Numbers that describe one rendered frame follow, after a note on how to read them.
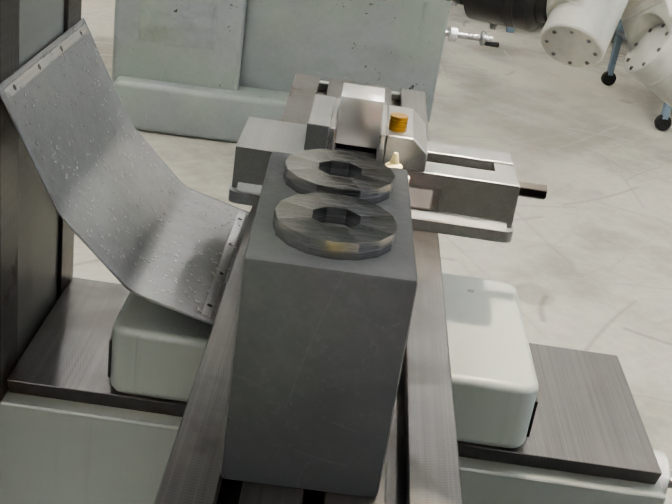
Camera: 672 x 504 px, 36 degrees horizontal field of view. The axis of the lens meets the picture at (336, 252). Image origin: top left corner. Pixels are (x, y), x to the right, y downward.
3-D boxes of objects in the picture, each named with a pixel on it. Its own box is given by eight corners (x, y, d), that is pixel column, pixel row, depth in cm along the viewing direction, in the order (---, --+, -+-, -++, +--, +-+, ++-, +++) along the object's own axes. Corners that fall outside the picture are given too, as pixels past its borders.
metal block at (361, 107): (377, 133, 133) (385, 88, 130) (376, 149, 127) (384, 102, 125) (337, 127, 133) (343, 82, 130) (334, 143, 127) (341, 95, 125)
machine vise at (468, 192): (501, 198, 140) (518, 120, 135) (512, 244, 127) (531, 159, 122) (243, 160, 140) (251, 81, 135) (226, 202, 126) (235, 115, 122)
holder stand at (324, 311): (377, 352, 99) (411, 154, 90) (378, 500, 79) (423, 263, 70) (249, 335, 98) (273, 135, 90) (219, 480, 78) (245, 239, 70)
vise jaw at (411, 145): (422, 139, 136) (428, 110, 134) (424, 172, 125) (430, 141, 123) (377, 132, 136) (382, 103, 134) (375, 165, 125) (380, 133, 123)
